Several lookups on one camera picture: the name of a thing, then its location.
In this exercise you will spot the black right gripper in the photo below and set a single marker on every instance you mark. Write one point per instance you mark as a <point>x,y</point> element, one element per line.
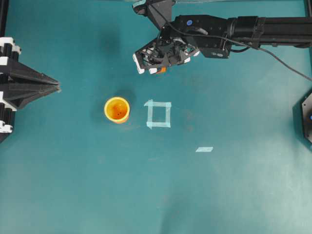
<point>181,39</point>

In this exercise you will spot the orange block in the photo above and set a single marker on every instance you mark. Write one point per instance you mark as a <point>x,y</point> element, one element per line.
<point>161,70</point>

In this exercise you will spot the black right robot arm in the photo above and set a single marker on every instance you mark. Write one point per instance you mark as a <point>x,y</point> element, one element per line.
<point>246,32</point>

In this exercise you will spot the light blue tape square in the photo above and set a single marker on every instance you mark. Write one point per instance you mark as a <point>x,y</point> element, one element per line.
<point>158,114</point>

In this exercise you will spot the orange yellow cup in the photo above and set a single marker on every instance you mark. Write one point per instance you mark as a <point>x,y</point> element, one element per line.
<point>117,110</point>

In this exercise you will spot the light blue tape strip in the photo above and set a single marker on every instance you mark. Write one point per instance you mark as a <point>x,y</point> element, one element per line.
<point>204,149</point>

